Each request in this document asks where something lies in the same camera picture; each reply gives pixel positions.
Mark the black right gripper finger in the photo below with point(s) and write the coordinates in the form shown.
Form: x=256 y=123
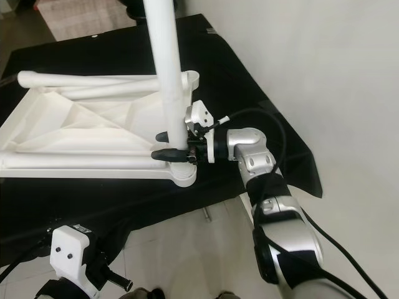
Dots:
x=162 y=137
x=171 y=155

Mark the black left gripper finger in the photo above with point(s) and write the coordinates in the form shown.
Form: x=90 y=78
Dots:
x=118 y=280

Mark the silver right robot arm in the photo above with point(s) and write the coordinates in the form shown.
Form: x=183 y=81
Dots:
x=287 y=237

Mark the white plastic children table top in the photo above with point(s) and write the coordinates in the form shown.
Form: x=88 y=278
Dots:
x=81 y=124

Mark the black tablecloth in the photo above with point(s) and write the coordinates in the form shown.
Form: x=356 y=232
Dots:
x=100 y=212

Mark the black round bowl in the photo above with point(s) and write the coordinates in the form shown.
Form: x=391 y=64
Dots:
x=137 y=6

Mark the beige floor mat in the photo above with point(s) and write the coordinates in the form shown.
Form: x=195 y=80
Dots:
x=81 y=18

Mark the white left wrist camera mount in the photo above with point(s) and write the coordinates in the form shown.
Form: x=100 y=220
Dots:
x=72 y=258

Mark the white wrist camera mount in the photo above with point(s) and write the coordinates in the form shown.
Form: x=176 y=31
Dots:
x=72 y=258
x=199 y=112

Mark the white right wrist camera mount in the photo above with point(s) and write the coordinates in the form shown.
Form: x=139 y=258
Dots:
x=199 y=112

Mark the metal folding table frame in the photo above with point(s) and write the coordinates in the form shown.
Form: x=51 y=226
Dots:
x=206 y=212

